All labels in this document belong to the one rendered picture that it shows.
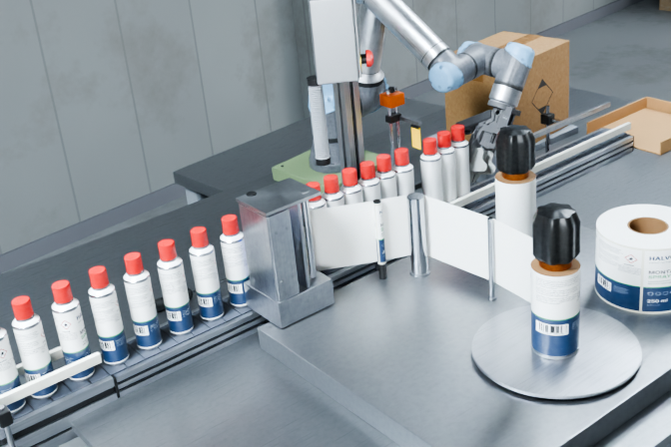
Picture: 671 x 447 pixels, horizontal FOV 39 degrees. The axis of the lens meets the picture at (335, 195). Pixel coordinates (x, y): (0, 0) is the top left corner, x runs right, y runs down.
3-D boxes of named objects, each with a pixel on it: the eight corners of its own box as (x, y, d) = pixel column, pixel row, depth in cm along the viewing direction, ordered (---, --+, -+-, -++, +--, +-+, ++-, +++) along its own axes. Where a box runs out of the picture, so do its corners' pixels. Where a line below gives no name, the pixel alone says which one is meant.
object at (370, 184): (372, 249, 222) (365, 169, 214) (358, 242, 226) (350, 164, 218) (388, 241, 225) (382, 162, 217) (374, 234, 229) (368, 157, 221)
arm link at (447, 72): (329, -59, 238) (461, 75, 226) (356, -68, 245) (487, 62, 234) (313, -25, 247) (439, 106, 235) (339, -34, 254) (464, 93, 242)
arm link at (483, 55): (447, 47, 240) (483, 57, 234) (472, 35, 247) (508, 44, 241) (446, 76, 244) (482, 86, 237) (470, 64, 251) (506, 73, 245)
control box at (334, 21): (317, 86, 208) (308, 0, 200) (314, 64, 223) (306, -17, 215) (362, 81, 208) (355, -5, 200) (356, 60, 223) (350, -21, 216)
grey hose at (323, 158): (322, 167, 220) (313, 81, 211) (313, 163, 223) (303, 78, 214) (334, 163, 222) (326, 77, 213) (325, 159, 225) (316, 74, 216)
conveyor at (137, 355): (114, 391, 186) (110, 374, 185) (96, 374, 192) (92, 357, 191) (629, 147, 274) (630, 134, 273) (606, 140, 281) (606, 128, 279)
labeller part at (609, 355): (566, 426, 158) (566, 420, 158) (437, 352, 181) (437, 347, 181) (676, 350, 175) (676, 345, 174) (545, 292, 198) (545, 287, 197)
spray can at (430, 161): (433, 223, 232) (429, 145, 224) (418, 217, 236) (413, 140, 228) (448, 215, 235) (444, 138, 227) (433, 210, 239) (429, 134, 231)
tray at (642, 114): (660, 155, 269) (661, 142, 268) (586, 135, 289) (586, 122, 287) (720, 126, 285) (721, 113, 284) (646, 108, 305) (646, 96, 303)
